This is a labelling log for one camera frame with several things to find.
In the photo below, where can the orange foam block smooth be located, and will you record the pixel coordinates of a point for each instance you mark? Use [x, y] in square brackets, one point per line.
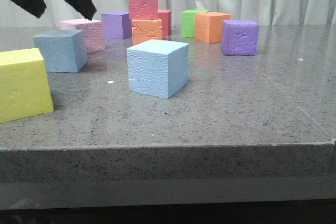
[208, 26]

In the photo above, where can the pink foam block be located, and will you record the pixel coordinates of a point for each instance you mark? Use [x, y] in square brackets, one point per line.
[92, 29]

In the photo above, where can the yellow foam block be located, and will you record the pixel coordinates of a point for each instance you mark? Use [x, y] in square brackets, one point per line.
[25, 89]

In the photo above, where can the orange foam block dented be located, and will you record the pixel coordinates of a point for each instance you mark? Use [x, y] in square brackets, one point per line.
[146, 29]

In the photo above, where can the purple foam block dented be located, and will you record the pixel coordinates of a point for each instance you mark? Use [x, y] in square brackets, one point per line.
[240, 37]

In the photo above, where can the coral red foam block top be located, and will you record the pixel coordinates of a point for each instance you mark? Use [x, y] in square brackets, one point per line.
[143, 9]

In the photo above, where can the green foam block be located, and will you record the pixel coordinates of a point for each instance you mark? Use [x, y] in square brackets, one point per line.
[188, 22]

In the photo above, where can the red foam block rear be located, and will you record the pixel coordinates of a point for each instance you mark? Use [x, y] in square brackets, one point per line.
[165, 16]

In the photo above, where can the purple foam block rear left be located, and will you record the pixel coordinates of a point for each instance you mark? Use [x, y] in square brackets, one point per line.
[116, 25]

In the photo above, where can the blue foam block smooth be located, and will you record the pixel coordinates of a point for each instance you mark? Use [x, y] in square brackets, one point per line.
[62, 50]

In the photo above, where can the light blue foam block textured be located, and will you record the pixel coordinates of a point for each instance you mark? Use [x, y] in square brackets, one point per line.
[158, 67]

